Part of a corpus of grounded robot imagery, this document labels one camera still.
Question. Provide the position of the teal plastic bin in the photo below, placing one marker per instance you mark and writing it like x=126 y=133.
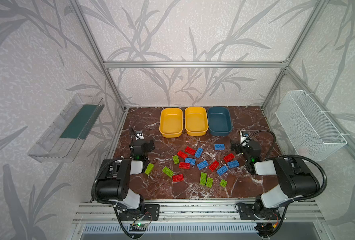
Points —
x=219 y=121

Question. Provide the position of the circuit board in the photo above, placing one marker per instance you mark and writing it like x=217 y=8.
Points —
x=266 y=229
x=138 y=227

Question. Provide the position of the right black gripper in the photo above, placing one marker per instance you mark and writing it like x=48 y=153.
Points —
x=242 y=143

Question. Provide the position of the right circuit board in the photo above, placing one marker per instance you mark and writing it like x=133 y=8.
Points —
x=266 y=229

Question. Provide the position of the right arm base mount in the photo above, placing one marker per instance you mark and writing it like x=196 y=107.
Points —
x=249 y=211

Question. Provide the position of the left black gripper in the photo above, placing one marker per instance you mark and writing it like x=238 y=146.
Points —
x=137 y=140

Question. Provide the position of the middle yellow plastic bin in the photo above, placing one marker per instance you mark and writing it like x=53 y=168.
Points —
x=196 y=122

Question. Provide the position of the small green lego brick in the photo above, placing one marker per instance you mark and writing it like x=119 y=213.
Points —
x=223 y=183

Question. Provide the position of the white wire mesh basket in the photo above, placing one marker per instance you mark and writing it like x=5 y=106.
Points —
x=308 y=128

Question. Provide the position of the yellow plastic bin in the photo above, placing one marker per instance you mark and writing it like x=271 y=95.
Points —
x=196 y=122
x=171 y=122

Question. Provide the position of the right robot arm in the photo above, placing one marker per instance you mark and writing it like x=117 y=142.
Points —
x=299 y=178

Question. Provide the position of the blue lego brick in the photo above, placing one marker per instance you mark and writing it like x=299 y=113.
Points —
x=222 y=170
x=202 y=165
x=218 y=147
x=233 y=164
x=198 y=153
x=190 y=161

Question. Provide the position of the left yellow plastic bin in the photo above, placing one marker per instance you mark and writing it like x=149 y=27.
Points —
x=171 y=122

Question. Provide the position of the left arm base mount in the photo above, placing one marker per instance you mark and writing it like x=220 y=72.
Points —
x=148 y=212

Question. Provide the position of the red lego brick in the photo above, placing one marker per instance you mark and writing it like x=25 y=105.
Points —
x=190 y=151
x=185 y=166
x=212 y=167
x=229 y=158
x=182 y=155
x=177 y=178

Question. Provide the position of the clear plastic wall tray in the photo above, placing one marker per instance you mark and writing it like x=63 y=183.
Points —
x=64 y=138

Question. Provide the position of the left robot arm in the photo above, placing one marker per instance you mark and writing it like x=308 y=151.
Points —
x=111 y=184

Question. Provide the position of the aluminium front rail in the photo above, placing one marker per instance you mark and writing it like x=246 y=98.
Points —
x=196 y=210

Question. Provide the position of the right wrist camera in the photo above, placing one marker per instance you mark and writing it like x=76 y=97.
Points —
x=243 y=136

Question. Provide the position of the left circuit board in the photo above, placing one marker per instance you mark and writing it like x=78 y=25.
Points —
x=138 y=227

